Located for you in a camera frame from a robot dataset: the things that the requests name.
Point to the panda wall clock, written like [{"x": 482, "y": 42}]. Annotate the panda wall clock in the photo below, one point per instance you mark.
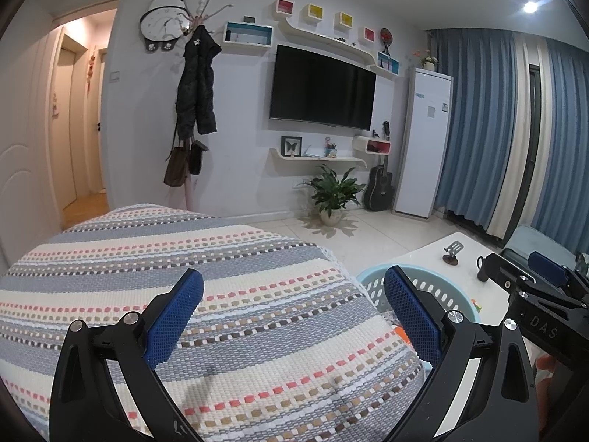
[{"x": 161, "y": 20}]

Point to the white curved wall shelf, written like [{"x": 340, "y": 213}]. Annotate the white curved wall shelf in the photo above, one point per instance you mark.
[{"x": 322, "y": 160}]

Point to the black acoustic guitar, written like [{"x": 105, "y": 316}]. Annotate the black acoustic guitar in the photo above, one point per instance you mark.
[{"x": 378, "y": 188}]

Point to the white coffee table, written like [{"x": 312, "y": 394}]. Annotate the white coffee table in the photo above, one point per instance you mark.
[{"x": 423, "y": 258}]

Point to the black puffer coat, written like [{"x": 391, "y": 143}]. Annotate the black puffer coat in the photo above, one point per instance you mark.
[{"x": 195, "y": 87}]

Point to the small flower vase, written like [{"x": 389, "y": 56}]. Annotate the small flower vase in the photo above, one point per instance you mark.
[{"x": 429, "y": 60}]

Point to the white standing air conditioner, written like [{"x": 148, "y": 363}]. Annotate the white standing air conditioner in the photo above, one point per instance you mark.
[{"x": 421, "y": 147}]

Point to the black mug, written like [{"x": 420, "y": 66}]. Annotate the black mug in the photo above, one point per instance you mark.
[{"x": 483, "y": 272}]

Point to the long white wavy shelf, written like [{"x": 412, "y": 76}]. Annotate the long white wavy shelf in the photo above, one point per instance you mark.
[{"x": 299, "y": 27}]

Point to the green potted plant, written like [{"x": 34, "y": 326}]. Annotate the green potted plant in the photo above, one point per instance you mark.
[{"x": 331, "y": 193}]

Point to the brown phone stand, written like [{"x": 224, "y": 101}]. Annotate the brown phone stand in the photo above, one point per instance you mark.
[{"x": 453, "y": 258}]

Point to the brown hanging bag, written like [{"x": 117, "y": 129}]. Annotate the brown hanging bag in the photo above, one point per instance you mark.
[{"x": 177, "y": 170}]

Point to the red white oblong box shelf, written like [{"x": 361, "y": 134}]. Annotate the red white oblong box shelf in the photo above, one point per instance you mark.
[{"x": 377, "y": 147}]

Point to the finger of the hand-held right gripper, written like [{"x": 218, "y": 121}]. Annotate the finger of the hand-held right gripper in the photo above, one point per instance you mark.
[
  {"x": 508, "y": 271},
  {"x": 547, "y": 268}
]

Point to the white room door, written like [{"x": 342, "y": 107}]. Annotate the white room door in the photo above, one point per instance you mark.
[{"x": 23, "y": 170}]

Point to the round ceiling light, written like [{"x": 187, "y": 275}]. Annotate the round ceiling light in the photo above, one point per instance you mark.
[{"x": 530, "y": 7}]

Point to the small pen holder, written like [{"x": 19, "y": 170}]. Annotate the small pen holder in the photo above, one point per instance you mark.
[{"x": 331, "y": 148}]

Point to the framed butterfly picture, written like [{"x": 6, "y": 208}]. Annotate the framed butterfly picture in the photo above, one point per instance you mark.
[{"x": 291, "y": 146}]

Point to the red hanging knot ornament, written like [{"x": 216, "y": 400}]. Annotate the red hanging knot ornament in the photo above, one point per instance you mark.
[{"x": 94, "y": 64}]

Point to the red white cube shelf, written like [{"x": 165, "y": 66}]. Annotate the red white cube shelf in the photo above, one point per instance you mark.
[
  {"x": 285, "y": 7},
  {"x": 369, "y": 34}
]

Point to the blue white box shelf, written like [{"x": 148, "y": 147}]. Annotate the blue white box shelf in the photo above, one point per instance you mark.
[{"x": 387, "y": 63}]

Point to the colourful puzzle cube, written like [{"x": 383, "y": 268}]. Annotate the colourful puzzle cube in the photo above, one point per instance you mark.
[{"x": 475, "y": 305}]

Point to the white hallway door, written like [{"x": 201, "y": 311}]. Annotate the white hallway door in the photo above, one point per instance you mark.
[{"x": 66, "y": 147}]

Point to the teal white rectangular shelf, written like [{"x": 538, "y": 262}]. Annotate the teal white rectangular shelf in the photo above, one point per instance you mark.
[{"x": 248, "y": 34}]

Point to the black wall television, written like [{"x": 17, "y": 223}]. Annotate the black wall television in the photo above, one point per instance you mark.
[{"x": 322, "y": 87}]

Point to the black hanging bag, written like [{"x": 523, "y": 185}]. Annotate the black hanging bag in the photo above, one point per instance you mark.
[{"x": 195, "y": 159}]

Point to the striped woven tablecloth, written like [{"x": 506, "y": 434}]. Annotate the striped woven tablecloth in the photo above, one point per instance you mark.
[{"x": 253, "y": 262}]

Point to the pink coat rack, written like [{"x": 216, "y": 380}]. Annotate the pink coat rack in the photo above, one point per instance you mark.
[{"x": 188, "y": 195}]

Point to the white card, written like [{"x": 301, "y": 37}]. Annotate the white card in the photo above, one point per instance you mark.
[{"x": 313, "y": 152}]

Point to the light blue plastic basket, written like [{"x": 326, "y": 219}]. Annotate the light blue plastic basket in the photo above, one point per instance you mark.
[{"x": 441, "y": 281}]

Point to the small red fan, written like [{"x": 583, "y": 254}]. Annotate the small red fan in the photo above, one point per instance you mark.
[{"x": 385, "y": 37}]

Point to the blue and white curtain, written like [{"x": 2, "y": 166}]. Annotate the blue and white curtain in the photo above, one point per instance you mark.
[{"x": 478, "y": 124}]

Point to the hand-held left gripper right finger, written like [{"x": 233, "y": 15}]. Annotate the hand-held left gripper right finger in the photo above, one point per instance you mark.
[{"x": 414, "y": 317}]

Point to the yellow white cube shelf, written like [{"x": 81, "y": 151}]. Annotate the yellow white cube shelf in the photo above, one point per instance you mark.
[
  {"x": 344, "y": 20},
  {"x": 314, "y": 13}
]

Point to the small door ornament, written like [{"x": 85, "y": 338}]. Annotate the small door ornament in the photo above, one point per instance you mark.
[{"x": 55, "y": 103}]

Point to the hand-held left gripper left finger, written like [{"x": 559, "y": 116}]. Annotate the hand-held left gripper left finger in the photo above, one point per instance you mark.
[{"x": 172, "y": 317}]

